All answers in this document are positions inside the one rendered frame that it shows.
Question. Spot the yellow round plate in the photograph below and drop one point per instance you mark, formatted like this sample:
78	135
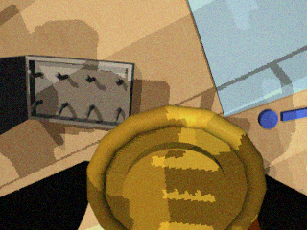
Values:
176	168

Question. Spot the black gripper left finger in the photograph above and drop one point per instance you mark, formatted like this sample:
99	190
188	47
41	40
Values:
57	202

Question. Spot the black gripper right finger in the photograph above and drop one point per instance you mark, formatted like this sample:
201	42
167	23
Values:
283	208

